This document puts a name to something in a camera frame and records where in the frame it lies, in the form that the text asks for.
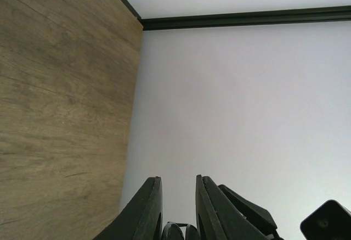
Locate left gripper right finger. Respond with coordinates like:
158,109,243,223
196,175,267,239

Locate black aluminium frame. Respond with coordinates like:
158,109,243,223
121,0,350,31

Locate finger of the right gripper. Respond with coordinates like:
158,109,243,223
218,185,282,239

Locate round black sunglasses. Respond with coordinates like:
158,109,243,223
161,222,200,240

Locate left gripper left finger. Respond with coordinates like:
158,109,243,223
94,177,162,240

